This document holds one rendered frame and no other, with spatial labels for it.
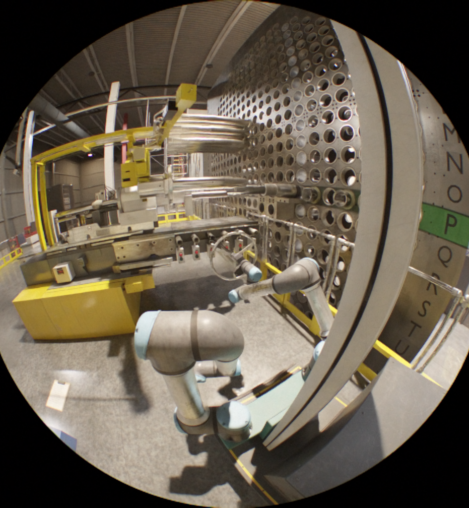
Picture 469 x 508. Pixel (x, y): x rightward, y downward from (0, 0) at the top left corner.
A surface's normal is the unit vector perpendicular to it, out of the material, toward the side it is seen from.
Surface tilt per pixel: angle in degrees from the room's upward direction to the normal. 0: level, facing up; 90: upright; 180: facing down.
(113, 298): 90
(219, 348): 76
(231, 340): 69
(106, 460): 0
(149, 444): 0
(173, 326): 25
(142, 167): 133
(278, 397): 0
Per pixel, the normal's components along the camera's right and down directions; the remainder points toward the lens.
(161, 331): 0.05, -0.56
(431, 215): -0.92, 0.15
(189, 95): 0.53, 0.29
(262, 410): -0.01, -0.93
